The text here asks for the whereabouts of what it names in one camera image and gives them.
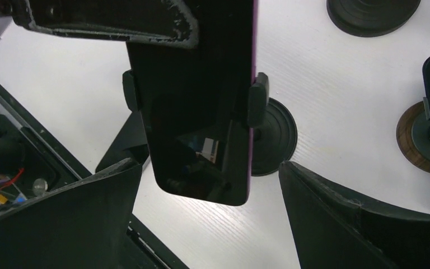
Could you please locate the tall empty phone stand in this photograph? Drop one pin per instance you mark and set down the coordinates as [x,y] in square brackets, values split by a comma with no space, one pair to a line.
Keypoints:
[367,19]

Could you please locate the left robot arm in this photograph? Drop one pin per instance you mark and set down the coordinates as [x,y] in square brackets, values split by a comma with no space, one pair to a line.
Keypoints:
[12,154]

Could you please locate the magenta edged phone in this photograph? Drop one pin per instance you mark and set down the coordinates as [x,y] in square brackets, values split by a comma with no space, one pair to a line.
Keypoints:
[226,41]

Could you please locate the wooden base phone stand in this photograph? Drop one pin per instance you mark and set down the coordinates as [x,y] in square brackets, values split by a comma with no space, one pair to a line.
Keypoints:
[413,136]

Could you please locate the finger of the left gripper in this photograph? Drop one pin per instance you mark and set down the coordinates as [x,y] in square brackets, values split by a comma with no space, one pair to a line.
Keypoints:
[167,23]

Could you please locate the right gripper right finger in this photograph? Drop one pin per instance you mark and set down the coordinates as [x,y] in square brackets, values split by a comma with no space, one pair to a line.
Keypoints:
[336,227]

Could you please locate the middle black phone stand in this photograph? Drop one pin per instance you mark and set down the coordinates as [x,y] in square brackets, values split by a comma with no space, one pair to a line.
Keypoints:
[270,137]

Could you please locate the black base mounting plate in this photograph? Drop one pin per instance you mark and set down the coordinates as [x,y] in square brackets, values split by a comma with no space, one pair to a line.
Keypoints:
[48,166]

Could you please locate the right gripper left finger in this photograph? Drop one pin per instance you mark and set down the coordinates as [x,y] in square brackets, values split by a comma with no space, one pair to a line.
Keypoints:
[81,225]

